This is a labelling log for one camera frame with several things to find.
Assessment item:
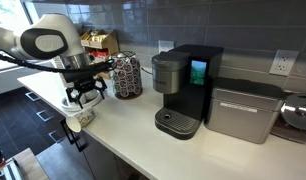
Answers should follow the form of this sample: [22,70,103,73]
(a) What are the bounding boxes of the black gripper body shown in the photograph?
[63,63,108,102]

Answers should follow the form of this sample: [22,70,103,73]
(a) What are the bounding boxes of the patterned white paper cup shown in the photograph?
[65,108,96,132]

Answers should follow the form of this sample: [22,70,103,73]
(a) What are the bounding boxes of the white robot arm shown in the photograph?
[0,14,109,109]

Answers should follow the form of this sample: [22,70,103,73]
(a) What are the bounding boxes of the white round cup tray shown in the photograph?
[61,91,102,112]

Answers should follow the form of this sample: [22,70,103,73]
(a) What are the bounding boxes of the rear paper cup stack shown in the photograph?
[85,89,99,101]

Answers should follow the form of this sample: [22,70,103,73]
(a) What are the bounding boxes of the paper cup stack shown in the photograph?
[85,89,99,101]
[53,56,74,89]

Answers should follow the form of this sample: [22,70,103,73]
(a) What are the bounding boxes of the front paper cup stack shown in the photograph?
[53,56,74,89]

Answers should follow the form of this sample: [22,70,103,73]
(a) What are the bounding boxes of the black silver coffee machine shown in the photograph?
[151,44,224,140]

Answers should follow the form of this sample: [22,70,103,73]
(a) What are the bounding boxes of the silver countertop bin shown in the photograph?
[205,77,286,144]

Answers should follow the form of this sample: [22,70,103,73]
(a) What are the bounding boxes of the chrome round lid appliance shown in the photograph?
[271,93,306,144]

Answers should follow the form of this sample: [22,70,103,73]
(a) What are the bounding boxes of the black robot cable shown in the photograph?
[0,49,117,75]

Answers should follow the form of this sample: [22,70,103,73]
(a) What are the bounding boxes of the wire coffee pod carousel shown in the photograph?
[110,51,143,99]

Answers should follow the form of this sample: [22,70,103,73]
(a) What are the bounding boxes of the black cabinet drawers with handles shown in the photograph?
[36,118,151,180]

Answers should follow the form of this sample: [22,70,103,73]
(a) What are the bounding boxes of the small white wall outlet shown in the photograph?
[158,40,175,52]

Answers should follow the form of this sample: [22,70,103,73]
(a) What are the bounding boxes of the white wall power outlet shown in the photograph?
[269,50,299,76]

